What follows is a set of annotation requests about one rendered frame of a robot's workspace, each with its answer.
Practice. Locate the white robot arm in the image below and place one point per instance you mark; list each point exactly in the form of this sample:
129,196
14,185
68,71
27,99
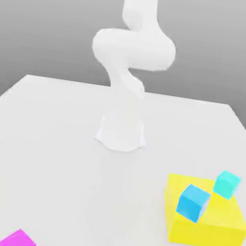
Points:
134,49

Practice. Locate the small blue cube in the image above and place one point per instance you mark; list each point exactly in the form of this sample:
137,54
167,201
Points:
190,204

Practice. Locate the small cyan cube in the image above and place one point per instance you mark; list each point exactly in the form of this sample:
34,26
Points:
227,185

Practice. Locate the small magenta cube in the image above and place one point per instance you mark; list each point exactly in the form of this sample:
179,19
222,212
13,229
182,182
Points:
17,240

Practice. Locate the large yellow box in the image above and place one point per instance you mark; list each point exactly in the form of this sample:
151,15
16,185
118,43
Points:
220,226

